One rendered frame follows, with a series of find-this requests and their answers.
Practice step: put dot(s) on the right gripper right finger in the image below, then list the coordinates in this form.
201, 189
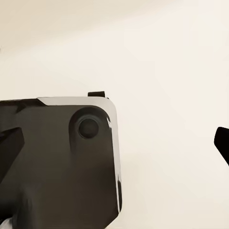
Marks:
221, 141

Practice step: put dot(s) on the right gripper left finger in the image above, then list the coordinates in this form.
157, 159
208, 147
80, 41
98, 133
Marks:
11, 143

